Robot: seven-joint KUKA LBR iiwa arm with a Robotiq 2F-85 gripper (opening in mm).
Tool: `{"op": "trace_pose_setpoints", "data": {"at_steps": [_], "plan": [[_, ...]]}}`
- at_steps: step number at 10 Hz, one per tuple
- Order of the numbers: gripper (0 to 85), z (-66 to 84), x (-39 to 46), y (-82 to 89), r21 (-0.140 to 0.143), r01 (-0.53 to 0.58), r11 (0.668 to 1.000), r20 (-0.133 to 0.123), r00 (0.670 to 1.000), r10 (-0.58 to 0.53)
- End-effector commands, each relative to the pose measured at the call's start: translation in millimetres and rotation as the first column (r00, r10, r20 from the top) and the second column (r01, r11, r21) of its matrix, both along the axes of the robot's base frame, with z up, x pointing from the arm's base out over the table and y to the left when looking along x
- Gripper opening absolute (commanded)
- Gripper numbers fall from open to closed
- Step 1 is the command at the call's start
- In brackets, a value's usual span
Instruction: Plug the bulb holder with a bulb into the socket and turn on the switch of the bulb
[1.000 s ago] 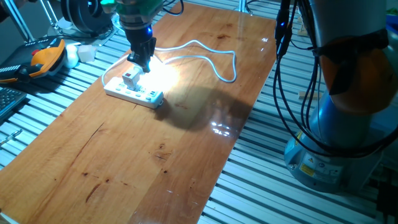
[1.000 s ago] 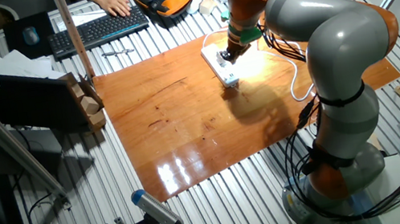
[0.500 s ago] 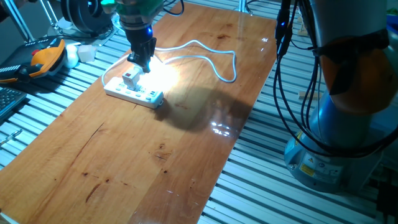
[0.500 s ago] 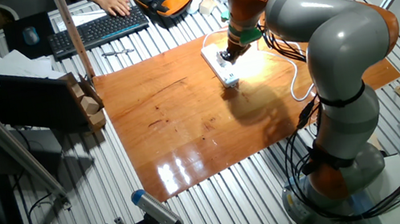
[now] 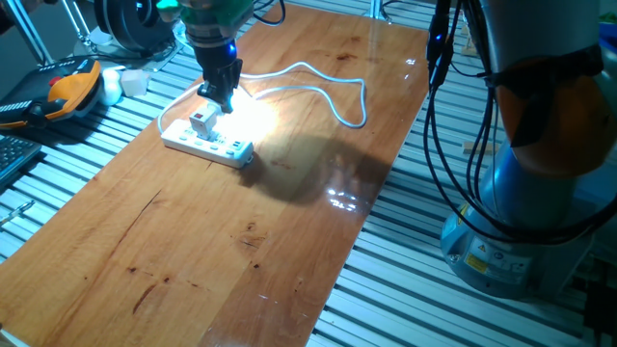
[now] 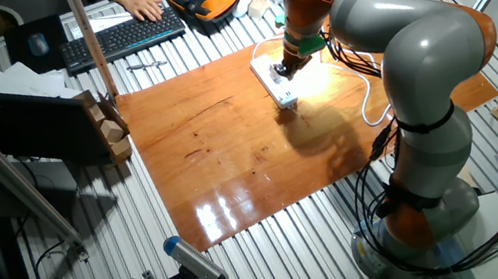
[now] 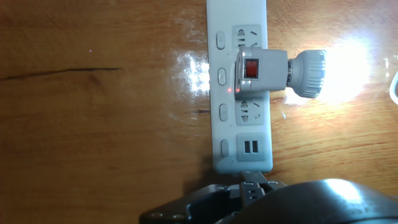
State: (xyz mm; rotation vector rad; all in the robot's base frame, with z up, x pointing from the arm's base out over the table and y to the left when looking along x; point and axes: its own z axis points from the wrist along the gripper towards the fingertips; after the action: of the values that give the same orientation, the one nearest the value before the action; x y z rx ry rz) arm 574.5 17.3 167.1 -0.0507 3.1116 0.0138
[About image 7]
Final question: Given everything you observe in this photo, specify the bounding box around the white power strip cable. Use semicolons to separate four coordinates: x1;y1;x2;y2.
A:
389;70;398;105

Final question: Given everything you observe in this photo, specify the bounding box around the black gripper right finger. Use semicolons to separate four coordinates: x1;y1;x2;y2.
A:
258;170;287;192

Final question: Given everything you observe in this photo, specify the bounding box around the white power strip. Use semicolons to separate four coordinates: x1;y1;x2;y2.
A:
205;0;274;174

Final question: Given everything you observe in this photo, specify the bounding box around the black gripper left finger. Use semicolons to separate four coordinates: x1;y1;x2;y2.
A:
139;170;267;224

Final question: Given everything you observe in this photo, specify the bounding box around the white bulb holder with bulb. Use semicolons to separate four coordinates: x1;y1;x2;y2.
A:
234;40;371;103

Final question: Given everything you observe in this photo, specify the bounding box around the brown wooden board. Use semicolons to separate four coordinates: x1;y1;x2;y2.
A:
0;0;398;224

